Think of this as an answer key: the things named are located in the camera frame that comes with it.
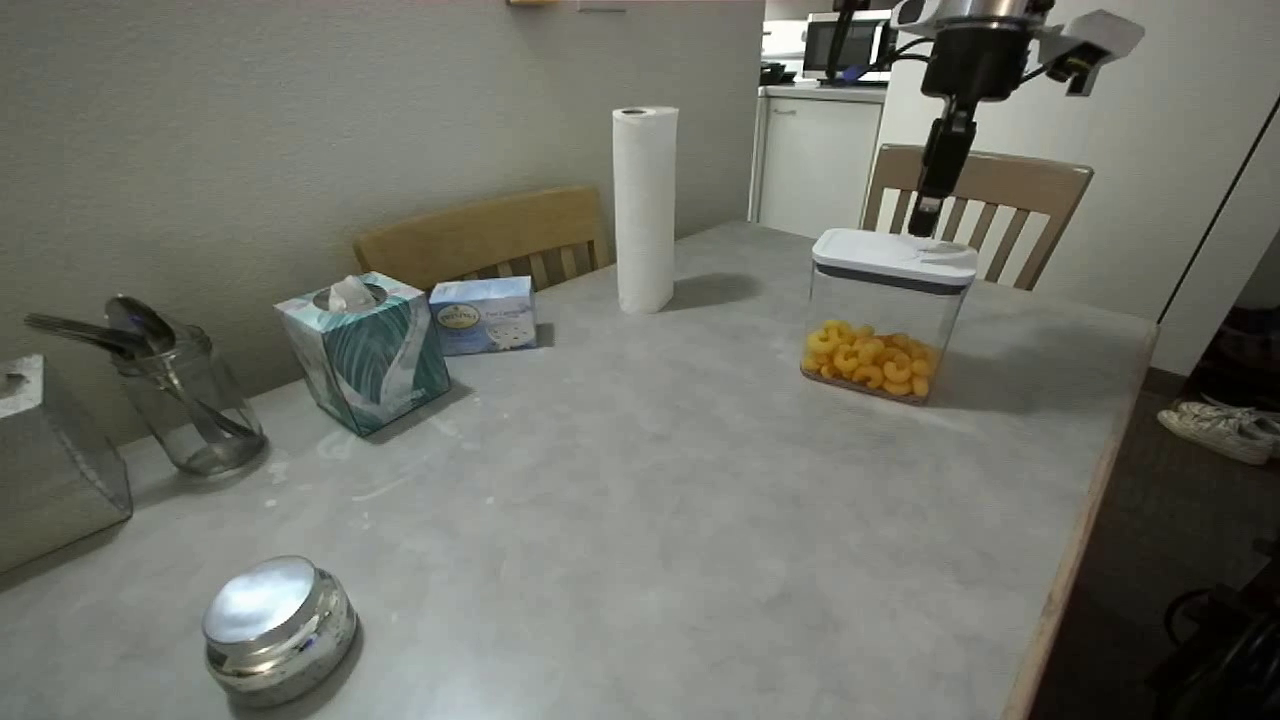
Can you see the black wall switch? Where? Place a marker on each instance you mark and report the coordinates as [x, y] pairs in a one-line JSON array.
[[1081, 83]]

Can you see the teal cube tissue box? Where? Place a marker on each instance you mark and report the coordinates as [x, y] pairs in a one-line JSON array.
[[367, 354]]

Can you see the black microwave oven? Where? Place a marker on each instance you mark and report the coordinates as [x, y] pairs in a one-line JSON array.
[[870, 47]]

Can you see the blue flat tissue box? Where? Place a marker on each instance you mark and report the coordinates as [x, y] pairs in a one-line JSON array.
[[480, 318]]

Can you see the white sneaker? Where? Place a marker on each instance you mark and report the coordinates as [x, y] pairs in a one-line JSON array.
[[1222, 431]]

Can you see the white rectangular container lid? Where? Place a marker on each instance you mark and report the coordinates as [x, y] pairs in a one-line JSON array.
[[882, 259]]

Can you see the orange snack pieces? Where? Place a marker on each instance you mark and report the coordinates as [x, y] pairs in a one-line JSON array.
[[870, 358]]

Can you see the metal spoon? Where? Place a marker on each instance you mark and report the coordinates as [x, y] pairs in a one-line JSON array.
[[140, 321]]

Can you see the clear acrylic box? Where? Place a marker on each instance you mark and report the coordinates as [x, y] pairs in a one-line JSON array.
[[46, 482]]

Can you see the clear glass utensil jar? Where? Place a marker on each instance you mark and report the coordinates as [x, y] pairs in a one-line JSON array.
[[192, 405]]

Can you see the round silver metal lid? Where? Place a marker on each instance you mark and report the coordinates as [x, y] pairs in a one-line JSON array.
[[277, 626]]

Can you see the clear plastic food container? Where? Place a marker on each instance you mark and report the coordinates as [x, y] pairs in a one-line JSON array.
[[885, 306]]

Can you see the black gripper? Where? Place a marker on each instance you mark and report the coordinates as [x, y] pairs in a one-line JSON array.
[[975, 62]]

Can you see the white paper towel roll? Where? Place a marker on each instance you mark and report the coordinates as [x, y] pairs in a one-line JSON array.
[[645, 207]]

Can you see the wooden slat-back chair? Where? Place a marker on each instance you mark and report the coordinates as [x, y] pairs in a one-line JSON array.
[[1026, 181]]

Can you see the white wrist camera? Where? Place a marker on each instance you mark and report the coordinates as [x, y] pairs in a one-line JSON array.
[[1104, 34]]

